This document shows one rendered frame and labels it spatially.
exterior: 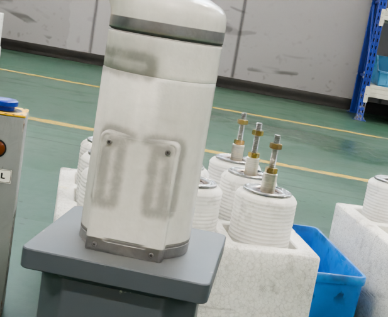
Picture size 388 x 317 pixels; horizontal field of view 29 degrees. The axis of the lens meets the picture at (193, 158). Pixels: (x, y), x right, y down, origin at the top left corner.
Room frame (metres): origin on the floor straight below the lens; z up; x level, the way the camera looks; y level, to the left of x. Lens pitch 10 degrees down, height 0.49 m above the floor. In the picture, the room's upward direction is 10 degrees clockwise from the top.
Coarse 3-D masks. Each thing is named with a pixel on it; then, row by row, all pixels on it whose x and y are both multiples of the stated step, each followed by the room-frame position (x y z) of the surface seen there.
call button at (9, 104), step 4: (0, 100) 1.07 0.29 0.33; (4, 100) 1.08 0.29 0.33; (8, 100) 1.08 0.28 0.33; (12, 100) 1.09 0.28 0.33; (16, 100) 1.10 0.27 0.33; (0, 104) 1.07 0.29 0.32; (4, 104) 1.07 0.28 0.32; (8, 104) 1.08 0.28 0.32; (12, 104) 1.08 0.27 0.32; (16, 104) 1.09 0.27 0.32; (0, 108) 1.08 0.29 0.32; (4, 108) 1.08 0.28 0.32; (8, 108) 1.08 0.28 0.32; (12, 108) 1.09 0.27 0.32
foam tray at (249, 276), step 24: (72, 192) 1.19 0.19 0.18; (240, 264) 1.04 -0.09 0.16; (264, 264) 1.05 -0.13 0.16; (288, 264) 1.05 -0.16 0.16; (312, 264) 1.06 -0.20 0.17; (216, 288) 1.04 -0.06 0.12; (240, 288) 1.04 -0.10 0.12; (264, 288) 1.05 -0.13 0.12; (288, 288) 1.05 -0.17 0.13; (312, 288) 1.06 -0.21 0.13; (216, 312) 1.04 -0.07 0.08; (240, 312) 1.04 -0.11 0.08; (264, 312) 1.05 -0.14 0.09; (288, 312) 1.06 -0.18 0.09
